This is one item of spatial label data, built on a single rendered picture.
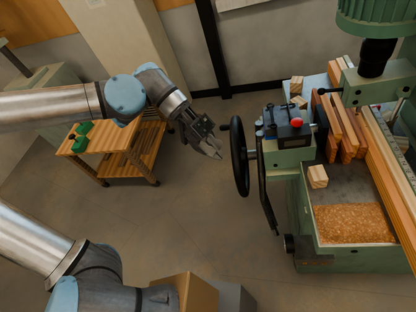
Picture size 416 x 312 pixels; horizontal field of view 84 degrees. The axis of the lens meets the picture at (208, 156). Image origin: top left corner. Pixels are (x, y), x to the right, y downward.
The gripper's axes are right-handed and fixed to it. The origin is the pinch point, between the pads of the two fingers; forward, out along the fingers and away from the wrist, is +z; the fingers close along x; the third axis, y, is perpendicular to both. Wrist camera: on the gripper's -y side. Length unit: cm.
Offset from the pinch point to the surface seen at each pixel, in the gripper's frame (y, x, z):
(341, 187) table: 28.6, 4.8, 23.0
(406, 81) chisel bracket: 43, 25, 12
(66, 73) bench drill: -154, 20, -132
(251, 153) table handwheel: 3.5, 8.3, 6.7
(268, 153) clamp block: 19.6, 1.9, 6.2
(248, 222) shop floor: -66, 16, 53
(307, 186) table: 23.7, 1.2, 18.3
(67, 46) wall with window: -151, 38, -152
